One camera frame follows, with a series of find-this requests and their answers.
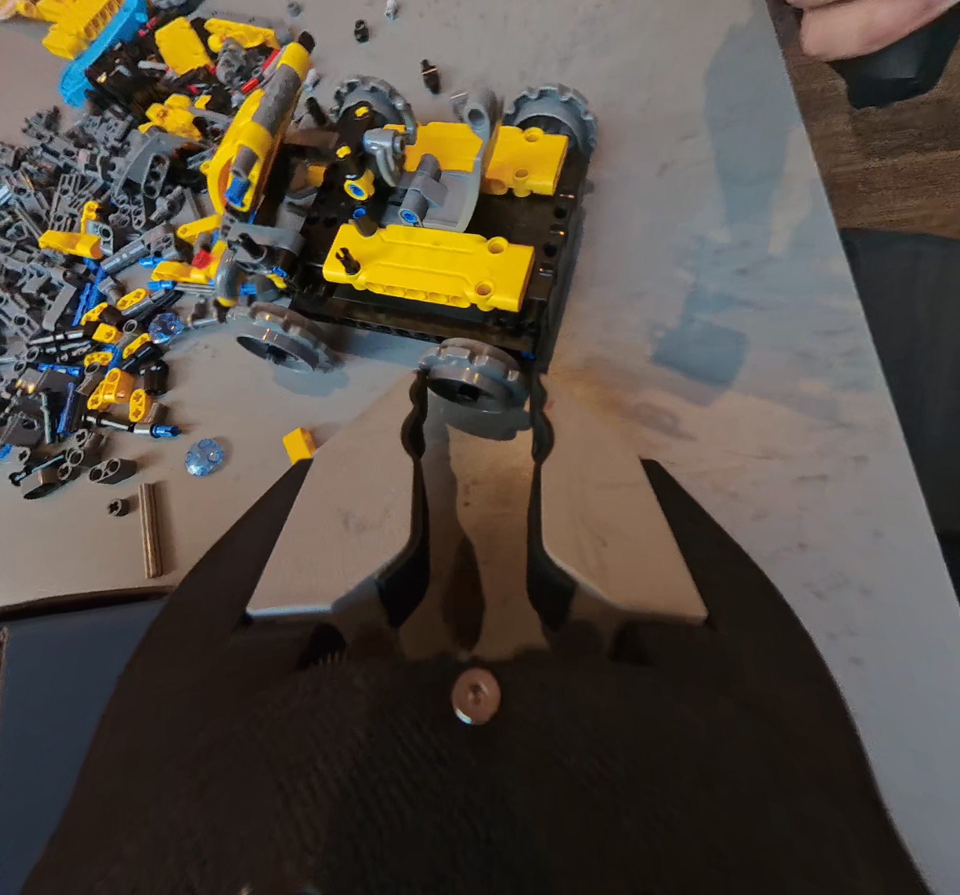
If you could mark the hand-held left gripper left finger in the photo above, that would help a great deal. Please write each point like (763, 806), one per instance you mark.
(337, 520)

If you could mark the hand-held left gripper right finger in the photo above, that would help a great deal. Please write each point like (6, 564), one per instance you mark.
(607, 527)

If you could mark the yellow black toy vehicle chassis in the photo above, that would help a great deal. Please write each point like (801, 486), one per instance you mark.
(427, 265)

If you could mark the grey desk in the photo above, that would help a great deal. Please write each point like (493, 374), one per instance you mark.
(675, 160)

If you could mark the short yellow toy beam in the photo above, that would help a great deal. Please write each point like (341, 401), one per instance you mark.
(300, 445)

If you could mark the blue transparent round tile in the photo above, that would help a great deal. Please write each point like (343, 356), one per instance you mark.
(204, 458)

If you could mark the brown toy axle rod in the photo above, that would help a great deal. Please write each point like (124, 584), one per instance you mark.
(151, 531)

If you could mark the dark blue cardboard box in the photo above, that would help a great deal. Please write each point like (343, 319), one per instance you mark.
(45, 685)

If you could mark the pile of small toy parts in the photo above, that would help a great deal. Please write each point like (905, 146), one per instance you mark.
(45, 250)

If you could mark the black toy pin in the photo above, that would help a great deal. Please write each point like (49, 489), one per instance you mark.
(429, 76)

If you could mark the blue curved toy beam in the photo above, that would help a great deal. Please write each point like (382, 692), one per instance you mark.
(112, 47)

